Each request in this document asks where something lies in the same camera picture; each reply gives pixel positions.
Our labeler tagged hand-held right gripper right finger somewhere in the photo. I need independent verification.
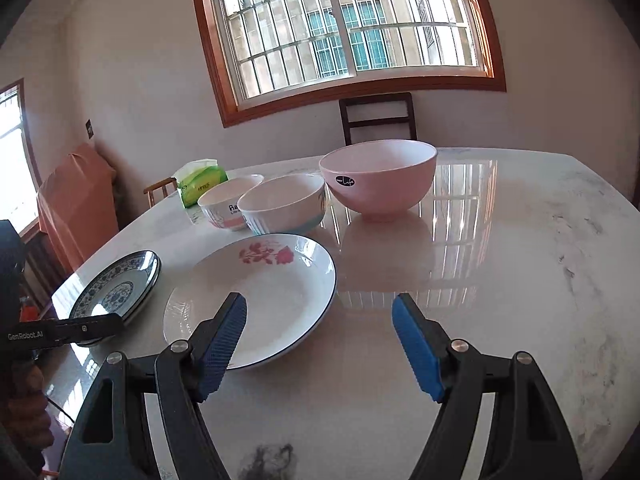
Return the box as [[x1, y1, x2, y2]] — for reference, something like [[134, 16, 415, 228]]
[[391, 291, 583, 480]]

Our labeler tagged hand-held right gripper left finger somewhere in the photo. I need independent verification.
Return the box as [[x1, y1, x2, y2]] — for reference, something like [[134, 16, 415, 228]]
[[59, 291, 249, 480]]

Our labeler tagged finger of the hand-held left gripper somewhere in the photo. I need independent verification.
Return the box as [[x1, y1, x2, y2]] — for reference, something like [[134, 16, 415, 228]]
[[51, 312, 125, 347]]

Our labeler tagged blue patterned plate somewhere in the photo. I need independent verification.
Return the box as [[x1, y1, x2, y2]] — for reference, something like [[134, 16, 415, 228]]
[[68, 249, 162, 347]]

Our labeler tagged white plate pink flower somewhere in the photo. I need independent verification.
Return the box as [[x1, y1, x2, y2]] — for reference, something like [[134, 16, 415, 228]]
[[163, 233, 338, 371]]

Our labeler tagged small white printed bowl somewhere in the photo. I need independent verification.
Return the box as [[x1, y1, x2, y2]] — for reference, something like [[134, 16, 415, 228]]
[[197, 174, 265, 232]]

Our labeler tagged white ribbed bowl blue base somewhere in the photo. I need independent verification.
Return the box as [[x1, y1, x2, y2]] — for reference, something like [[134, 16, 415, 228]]
[[236, 173, 327, 237]]

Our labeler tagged large pink bowl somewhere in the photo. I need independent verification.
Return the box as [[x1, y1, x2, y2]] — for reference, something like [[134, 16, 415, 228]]
[[319, 140, 438, 223]]

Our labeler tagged person's left hand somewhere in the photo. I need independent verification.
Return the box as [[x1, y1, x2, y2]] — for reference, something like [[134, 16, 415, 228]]
[[7, 359, 55, 456]]

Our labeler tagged orange cloth covered furniture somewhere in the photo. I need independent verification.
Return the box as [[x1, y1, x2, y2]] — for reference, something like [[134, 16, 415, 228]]
[[36, 142, 119, 273]]

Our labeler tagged narrow side window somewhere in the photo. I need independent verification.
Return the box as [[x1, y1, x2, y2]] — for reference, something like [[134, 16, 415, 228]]
[[0, 78, 43, 241]]

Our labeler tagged light wooden chair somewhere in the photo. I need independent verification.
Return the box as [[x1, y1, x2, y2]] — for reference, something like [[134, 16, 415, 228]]
[[143, 177, 179, 209]]

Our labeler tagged green tissue pack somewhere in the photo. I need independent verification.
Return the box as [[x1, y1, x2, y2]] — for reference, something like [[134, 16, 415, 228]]
[[172, 158, 229, 209]]

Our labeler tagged dark wooden chair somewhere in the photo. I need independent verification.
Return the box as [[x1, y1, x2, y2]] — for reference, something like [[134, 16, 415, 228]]
[[339, 92, 418, 147]]

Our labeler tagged large barred window wooden frame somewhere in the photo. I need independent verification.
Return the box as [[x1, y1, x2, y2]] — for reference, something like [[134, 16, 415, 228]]
[[187, 0, 507, 128]]

